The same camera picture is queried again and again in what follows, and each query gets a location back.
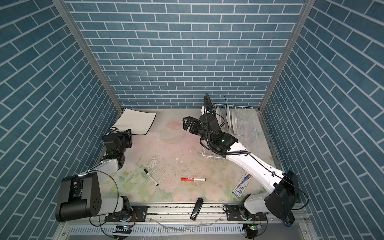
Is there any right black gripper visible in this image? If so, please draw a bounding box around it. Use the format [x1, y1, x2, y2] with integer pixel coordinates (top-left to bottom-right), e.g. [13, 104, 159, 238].
[184, 115, 214, 145]

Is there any aluminium front rail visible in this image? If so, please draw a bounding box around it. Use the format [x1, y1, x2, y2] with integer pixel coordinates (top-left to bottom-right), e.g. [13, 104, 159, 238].
[59, 202, 310, 226]

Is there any black capped white marker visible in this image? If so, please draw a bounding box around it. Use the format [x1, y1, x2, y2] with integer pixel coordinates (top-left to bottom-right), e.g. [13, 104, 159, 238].
[144, 169, 159, 187]

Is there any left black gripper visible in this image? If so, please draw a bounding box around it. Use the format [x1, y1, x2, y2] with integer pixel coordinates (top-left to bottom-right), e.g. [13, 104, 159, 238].
[114, 128, 132, 156]

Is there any white curved plate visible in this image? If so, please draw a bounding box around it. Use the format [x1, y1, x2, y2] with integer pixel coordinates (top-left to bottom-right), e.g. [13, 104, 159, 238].
[216, 107, 225, 127]

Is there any blue black box cutter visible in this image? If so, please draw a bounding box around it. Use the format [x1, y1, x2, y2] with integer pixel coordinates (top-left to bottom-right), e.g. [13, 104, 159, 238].
[283, 219, 295, 227]

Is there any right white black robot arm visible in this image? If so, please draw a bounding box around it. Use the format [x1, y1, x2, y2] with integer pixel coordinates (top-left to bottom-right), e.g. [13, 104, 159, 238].
[183, 114, 299, 226]

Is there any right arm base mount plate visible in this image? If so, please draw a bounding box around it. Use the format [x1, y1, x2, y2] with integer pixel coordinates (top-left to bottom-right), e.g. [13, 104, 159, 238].
[222, 205, 267, 222]

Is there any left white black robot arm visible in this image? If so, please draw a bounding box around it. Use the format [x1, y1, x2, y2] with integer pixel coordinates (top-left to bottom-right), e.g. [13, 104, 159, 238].
[55, 129, 134, 222]

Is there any white square plate black rim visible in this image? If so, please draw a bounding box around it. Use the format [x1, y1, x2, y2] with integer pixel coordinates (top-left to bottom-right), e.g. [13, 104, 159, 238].
[111, 109, 157, 136]

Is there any red marker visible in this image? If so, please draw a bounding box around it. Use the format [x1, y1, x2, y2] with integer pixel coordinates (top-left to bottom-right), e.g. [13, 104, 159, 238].
[181, 178, 207, 182]

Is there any black remote control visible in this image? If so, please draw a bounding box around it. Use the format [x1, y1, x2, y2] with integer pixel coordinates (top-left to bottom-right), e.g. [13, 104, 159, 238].
[190, 198, 204, 221]

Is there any white wire dish rack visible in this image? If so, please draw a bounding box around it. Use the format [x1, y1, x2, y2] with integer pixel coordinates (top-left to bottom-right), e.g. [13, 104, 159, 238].
[213, 104, 259, 154]

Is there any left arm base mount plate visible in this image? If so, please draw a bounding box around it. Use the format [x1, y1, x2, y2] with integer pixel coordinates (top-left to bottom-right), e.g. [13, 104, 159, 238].
[105, 206, 148, 223]

